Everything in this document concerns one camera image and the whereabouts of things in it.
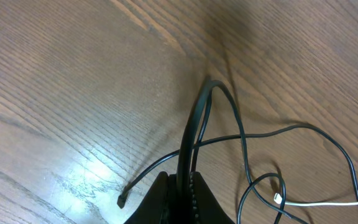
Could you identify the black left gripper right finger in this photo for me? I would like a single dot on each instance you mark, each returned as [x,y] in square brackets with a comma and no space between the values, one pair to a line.
[205,207]

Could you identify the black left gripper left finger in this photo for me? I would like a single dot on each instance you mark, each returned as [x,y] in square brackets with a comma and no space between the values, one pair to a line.
[151,207]

